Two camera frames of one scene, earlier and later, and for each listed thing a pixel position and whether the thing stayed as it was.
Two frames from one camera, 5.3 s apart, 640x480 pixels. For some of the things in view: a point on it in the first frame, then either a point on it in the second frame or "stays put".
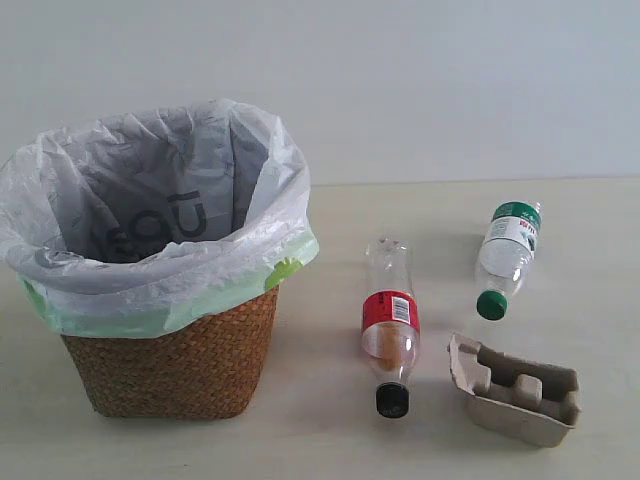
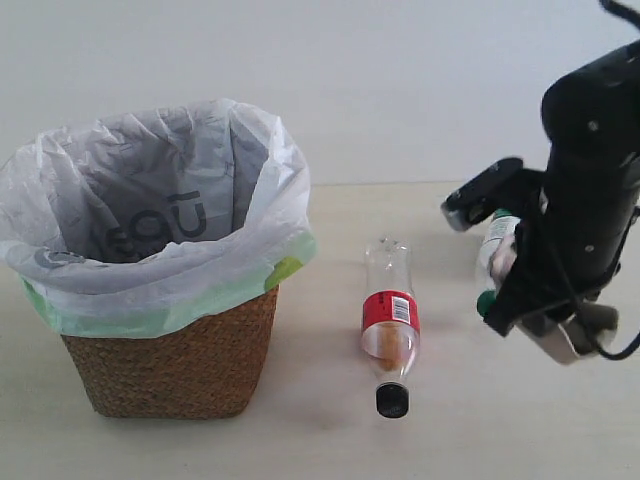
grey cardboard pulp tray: x=533 y=403 -> x=586 y=332
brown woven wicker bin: x=210 y=370 stays put
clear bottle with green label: x=507 y=250 stays put
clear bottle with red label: x=390 y=324 stays put
